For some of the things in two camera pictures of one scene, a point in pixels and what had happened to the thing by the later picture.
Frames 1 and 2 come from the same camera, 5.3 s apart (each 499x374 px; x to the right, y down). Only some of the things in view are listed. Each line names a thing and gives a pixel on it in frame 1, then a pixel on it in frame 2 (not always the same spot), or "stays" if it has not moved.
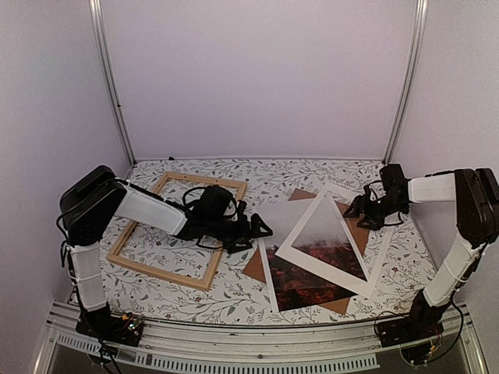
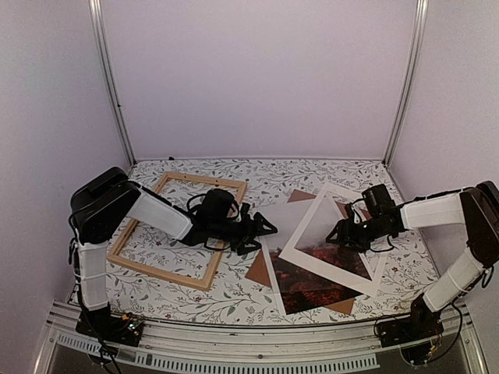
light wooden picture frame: x=203 y=284 stays
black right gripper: x=361 y=206 to x=348 y=237
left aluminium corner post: x=98 y=19 stays
